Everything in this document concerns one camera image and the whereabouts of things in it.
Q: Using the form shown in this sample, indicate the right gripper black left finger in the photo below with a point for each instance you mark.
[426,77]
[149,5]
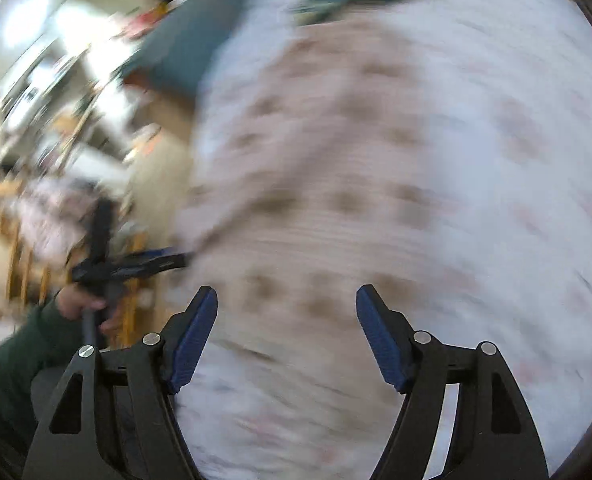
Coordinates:
[109,414]

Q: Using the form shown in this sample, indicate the person's left hand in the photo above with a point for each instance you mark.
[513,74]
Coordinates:
[73,300]

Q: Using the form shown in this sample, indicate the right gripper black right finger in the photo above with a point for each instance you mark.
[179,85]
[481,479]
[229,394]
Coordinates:
[493,436]

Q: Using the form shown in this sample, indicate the white floral bed sheet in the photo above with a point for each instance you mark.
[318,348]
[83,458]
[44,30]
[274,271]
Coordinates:
[440,150]

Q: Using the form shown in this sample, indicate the cluttered kitchen counter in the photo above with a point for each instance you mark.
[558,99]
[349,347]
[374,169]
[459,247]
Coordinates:
[64,111]

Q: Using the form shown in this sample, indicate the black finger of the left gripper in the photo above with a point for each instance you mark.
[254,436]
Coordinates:
[149,263]

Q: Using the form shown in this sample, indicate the beige bear print pants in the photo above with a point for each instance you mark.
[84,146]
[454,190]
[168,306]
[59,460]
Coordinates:
[329,180]

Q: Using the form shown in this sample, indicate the teal bed side cushion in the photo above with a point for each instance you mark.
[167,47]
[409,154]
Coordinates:
[177,53]

